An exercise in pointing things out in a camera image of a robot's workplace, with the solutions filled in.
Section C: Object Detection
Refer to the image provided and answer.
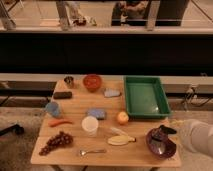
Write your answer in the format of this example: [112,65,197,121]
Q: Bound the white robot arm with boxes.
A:
[179,119,213,158]

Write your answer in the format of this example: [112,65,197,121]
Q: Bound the purple grape bunch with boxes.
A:
[39,131,73,156]

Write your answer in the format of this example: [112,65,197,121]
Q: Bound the orange carrot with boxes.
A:
[48,119,73,127]

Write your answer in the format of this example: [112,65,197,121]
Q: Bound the wooden table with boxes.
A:
[31,80,181,168]

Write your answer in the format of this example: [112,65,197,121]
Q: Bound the dark brown rectangular block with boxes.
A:
[53,91,72,99]

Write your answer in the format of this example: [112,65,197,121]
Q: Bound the small metal cup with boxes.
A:
[64,76,74,88]

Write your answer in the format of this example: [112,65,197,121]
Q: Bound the grey blue cloth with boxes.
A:
[104,89,121,98]

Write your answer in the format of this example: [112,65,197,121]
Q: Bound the purple bowl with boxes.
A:
[146,128,177,159]

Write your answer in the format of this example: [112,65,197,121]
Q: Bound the red bowl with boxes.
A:
[83,74,102,92]

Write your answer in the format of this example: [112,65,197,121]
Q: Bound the orange apple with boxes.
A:
[116,111,129,125]

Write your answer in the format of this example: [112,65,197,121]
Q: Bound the blue plastic cup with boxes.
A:
[45,102,60,118]

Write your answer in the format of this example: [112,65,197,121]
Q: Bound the green plastic tray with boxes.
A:
[124,76,171,119]

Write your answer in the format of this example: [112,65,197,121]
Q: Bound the white plastic cup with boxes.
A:
[81,116,99,137]

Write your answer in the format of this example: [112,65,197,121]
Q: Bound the blue sponge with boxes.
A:
[87,109,106,120]

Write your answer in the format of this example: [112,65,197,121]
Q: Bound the yellow banana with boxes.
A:
[107,127,136,146]

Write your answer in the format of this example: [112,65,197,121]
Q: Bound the person in background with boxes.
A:
[111,0,190,27]

